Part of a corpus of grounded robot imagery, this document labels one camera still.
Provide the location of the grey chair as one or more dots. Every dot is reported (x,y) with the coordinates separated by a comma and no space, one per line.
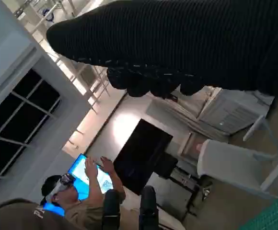
(225,163)

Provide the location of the dark window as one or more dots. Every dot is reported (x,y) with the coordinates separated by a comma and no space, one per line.
(21,119)

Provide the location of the white pipe rack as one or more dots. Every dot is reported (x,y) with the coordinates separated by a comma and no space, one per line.
(94,79)

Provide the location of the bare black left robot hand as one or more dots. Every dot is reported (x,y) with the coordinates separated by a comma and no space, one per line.
(148,208)

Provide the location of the person with headset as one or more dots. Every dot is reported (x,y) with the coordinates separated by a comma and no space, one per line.
(91,210)

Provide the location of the large black screen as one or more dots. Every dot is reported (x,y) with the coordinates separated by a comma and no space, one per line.
(141,155)

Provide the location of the black equipment case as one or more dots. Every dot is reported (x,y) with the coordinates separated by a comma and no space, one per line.
(165,165)

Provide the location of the monitor with blue screen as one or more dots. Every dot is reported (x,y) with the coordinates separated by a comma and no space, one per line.
(77,167)

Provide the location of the white cabinet with vent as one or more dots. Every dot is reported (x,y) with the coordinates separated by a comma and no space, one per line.
(235,112)

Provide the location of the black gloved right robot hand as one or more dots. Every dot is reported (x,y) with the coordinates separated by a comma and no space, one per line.
(153,36)

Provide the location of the seated person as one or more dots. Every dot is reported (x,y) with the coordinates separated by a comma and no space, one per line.
(14,215)

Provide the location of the white VR headset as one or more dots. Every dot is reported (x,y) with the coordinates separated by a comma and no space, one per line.
(67,179)

